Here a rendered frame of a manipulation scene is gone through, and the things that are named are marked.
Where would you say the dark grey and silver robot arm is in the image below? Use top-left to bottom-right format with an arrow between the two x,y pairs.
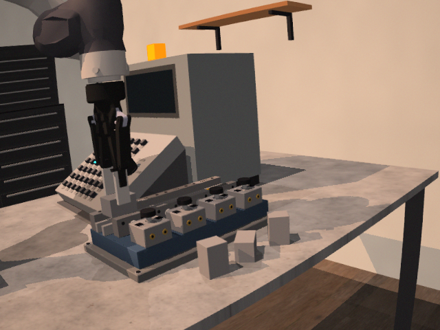
4,0 -> 129,83

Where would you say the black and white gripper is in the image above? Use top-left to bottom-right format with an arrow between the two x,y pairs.
85,81 -> 132,205

